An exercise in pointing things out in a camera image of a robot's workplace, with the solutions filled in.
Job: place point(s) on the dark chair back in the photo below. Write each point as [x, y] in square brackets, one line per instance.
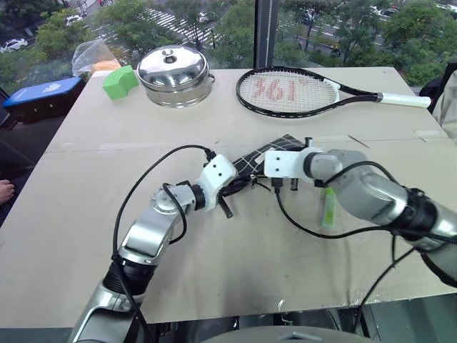
[432, 91]

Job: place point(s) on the black white tennis racket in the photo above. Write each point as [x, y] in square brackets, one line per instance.
[357, 92]

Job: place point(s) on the steel pot with lid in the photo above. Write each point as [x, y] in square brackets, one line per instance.
[173, 71]

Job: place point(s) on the blue lidded bin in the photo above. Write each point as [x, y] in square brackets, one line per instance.
[43, 94]

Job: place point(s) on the clear plastic bag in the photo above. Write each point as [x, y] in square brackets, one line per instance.
[91, 53]

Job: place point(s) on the green translucent tube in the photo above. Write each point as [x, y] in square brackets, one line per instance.
[329, 211]

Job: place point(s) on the black white grid pouch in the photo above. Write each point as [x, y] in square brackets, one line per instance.
[275, 146]

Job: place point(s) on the green foam block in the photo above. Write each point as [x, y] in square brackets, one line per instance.
[119, 83]

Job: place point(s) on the bystander bare hand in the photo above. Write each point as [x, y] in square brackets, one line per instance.
[6, 193]

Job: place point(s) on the white parked car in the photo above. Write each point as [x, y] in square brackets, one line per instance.
[14, 44]

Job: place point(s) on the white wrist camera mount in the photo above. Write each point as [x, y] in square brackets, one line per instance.
[218, 170]
[283, 164]

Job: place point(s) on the dark window frame post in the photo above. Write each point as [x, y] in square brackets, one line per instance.
[266, 32]

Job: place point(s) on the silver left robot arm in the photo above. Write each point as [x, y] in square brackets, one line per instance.
[143, 232]

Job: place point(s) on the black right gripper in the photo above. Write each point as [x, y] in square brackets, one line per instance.
[294, 184]

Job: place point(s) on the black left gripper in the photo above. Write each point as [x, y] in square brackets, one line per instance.
[224, 194]

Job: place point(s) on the person in beige clothing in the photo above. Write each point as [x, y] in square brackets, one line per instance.
[448, 107]

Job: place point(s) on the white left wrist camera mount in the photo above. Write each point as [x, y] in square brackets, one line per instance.
[218, 170]

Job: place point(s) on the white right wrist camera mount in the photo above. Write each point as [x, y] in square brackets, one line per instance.
[283, 164]

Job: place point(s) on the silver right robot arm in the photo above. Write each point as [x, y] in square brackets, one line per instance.
[367, 196]

